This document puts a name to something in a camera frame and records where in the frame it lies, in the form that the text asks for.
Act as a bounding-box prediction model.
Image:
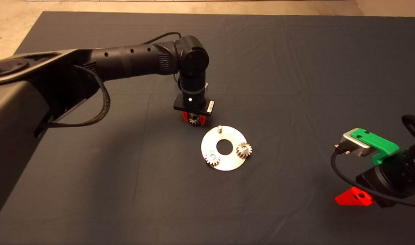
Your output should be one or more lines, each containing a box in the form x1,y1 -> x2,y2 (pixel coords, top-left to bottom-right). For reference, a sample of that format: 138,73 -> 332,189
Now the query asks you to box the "dark grey table cloth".
0,10 -> 415,245

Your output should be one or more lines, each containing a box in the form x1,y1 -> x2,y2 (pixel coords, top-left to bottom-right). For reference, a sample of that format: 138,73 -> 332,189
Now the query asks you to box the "black right camera cable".
331,144 -> 415,209

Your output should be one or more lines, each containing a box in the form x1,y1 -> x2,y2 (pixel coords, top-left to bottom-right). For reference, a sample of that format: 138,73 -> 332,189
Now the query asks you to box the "black camera cable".
331,144 -> 415,209
144,32 -> 182,45

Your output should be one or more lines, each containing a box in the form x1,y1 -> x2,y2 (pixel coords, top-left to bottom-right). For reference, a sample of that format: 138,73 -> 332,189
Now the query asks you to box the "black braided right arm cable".
401,115 -> 415,138

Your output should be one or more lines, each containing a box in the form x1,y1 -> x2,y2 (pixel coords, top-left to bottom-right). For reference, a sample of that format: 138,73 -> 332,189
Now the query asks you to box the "green right camera mount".
350,128 -> 400,165

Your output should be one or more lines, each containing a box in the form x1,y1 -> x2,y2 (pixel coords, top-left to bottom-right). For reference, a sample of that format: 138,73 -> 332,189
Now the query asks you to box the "black left camera cable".
144,32 -> 182,45

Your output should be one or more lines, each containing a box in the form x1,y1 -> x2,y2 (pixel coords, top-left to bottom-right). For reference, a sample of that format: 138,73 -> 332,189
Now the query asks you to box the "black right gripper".
335,151 -> 415,208

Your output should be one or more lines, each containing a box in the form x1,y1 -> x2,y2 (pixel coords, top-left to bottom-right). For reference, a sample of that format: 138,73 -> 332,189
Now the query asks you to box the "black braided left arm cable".
35,65 -> 111,136

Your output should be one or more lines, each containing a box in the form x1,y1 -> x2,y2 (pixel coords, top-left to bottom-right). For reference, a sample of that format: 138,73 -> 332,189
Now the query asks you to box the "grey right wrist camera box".
342,129 -> 371,158

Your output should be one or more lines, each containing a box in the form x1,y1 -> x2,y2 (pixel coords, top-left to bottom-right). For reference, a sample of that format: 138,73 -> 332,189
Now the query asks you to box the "round metal carrier plate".
201,125 -> 248,172

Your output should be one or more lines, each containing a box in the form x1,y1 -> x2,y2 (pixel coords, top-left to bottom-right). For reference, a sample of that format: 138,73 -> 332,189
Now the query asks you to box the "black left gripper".
173,91 -> 215,126

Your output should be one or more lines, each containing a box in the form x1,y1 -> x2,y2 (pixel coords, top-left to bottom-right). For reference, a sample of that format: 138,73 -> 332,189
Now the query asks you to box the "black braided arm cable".
35,65 -> 111,136
401,115 -> 415,138

